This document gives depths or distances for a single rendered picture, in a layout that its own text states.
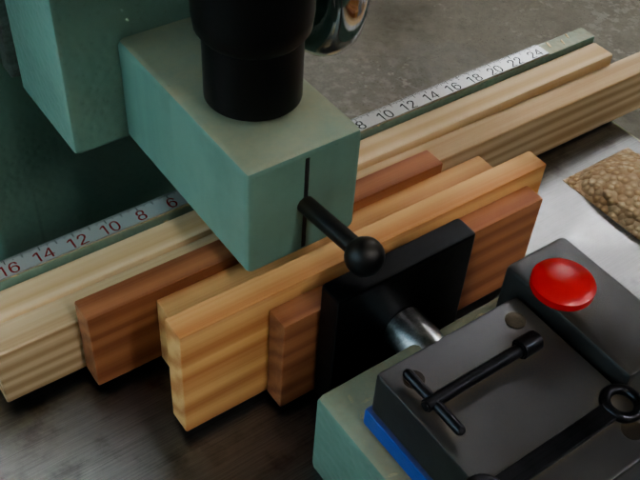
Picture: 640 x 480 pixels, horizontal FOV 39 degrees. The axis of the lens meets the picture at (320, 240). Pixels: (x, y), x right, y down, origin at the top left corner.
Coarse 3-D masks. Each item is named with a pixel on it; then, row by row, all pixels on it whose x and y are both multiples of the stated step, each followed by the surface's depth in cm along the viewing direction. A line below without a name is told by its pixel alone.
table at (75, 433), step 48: (576, 144) 69; (624, 144) 69; (576, 192) 65; (576, 240) 61; (624, 240) 62; (48, 384) 51; (96, 384) 51; (144, 384) 52; (0, 432) 49; (48, 432) 49; (96, 432) 49; (144, 432) 49; (192, 432) 49; (240, 432) 50; (288, 432) 50
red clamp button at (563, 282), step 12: (540, 264) 43; (552, 264) 42; (564, 264) 42; (576, 264) 43; (540, 276) 42; (552, 276) 42; (564, 276) 42; (576, 276) 42; (588, 276) 42; (540, 288) 42; (552, 288) 41; (564, 288) 41; (576, 288) 41; (588, 288) 41; (540, 300) 42; (552, 300) 41; (564, 300) 41; (576, 300) 41; (588, 300) 41
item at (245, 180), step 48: (144, 48) 50; (192, 48) 50; (144, 96) 51; (192, 96) 47; (144, 144) 54; (192, 144) 47; (240, 144) 45; (288, 144) 45; (336, 144) 46; (192, 192) 50; (240, 192) 45; (288, 192) 46; (336, 192) 48; (240, 240) 47; (288, 240) 48
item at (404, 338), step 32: (448, 224) 48; (416, 256) 46; (448, 256) 48; (352, 288) 45; (384, 288) 46; (416, 288) 48; (448, 288) 50; (320, 320) 46; (352, 320) 46; (384, 320) 48; (416, 320) 48; (448, 320) 52; (320, 352) 48; (352, 352) 48; (384, 352) 50; (320, 384) 50
